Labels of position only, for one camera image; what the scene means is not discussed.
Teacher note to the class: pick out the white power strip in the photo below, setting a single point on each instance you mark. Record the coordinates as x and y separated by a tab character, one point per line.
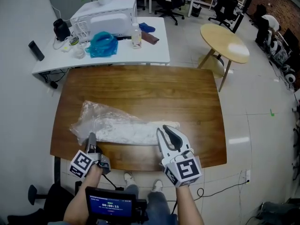
246	176

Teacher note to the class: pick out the black swivel chair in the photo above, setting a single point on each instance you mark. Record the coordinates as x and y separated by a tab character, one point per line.
54	203

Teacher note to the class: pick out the clear plastic bottle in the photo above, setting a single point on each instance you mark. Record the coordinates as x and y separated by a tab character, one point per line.
136	37

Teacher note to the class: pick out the black jar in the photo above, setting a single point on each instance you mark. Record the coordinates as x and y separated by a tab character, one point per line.
61	29

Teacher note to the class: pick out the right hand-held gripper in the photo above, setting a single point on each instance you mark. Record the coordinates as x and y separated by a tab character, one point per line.
185	170

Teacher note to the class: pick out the green tape roll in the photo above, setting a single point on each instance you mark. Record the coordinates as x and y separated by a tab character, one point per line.
74	41

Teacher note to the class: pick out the blue plastic bag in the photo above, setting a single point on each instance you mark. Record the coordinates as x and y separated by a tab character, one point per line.
103	44

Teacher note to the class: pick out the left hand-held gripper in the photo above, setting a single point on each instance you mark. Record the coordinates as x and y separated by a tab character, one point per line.
80	164

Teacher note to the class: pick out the white microwave oven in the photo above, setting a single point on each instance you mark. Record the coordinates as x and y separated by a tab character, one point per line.
107	20

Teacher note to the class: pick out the black power adapter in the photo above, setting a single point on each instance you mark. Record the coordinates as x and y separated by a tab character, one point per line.
54	84

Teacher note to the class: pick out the round wooden side table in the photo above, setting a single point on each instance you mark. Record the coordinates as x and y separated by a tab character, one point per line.
222	41

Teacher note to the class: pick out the white desk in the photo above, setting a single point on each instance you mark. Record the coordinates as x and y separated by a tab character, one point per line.
145	55

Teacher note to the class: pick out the person's right forearm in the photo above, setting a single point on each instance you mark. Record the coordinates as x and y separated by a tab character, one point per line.
188	205

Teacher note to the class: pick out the person's legs in jeans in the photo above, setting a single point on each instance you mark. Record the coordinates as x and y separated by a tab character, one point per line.
157	205

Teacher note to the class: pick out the black waste bin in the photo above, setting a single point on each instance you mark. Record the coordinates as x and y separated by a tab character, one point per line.
196	11

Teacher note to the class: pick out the black cylindrical speaker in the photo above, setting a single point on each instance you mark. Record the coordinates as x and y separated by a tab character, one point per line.
36	50

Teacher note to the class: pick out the person's white left shoe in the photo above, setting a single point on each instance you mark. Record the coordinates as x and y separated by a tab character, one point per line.
129	178

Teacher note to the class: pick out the black monitor with blue screen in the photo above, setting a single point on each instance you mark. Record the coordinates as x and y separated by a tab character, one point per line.
110	204

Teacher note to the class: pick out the person's left forearm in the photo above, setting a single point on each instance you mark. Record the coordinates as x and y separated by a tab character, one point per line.
82	196

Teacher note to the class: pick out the blue cloth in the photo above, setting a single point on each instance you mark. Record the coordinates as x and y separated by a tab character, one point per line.
147	27

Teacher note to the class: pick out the person's white right shoe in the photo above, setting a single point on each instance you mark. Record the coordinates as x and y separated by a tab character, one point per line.
157	185

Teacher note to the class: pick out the brown pouch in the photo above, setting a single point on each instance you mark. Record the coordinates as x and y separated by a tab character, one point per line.
150	37

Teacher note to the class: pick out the clear plastic bag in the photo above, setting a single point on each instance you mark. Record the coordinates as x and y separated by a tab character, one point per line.
131	131

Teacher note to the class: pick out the person's white shoe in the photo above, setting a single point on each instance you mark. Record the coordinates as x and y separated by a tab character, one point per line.
157	185
129	178

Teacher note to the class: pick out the black table leg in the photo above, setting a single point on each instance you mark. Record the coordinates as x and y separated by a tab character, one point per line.
57	170

